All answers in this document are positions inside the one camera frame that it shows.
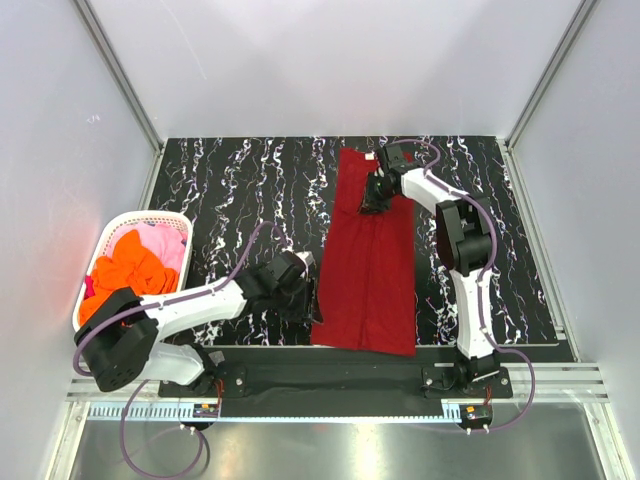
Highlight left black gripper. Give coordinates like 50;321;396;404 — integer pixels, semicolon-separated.
272;276;323;324

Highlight red t-shirt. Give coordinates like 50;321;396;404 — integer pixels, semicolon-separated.
311;148;416;357

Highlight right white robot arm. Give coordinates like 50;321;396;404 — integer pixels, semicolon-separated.
360;140;500;397

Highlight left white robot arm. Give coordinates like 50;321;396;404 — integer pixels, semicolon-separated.
73;251;315;397

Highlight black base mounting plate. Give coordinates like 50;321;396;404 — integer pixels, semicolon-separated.
157;344;514;401

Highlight white plastic laundry basket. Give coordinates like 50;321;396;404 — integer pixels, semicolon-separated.
72;210;193;331

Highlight pink t-shirt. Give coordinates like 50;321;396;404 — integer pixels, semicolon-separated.
135;222;187;272

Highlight orange t-shirt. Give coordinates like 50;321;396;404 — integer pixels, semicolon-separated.
77;223;180;326

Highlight magenta garment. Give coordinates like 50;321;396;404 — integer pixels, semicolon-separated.
83;275;96;300

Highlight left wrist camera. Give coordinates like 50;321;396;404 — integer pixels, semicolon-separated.
296;251;315;268

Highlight slotted cable duct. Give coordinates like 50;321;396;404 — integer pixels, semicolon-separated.
89;399;464;425

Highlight right aluminium frame post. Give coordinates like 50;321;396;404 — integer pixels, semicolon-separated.
504;0;600;151

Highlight aluminium frame post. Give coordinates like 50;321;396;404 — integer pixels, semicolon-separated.
71;0;164;155
504;0;600;151

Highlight left aluminium frame post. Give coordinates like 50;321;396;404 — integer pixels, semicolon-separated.
71;0;164;155

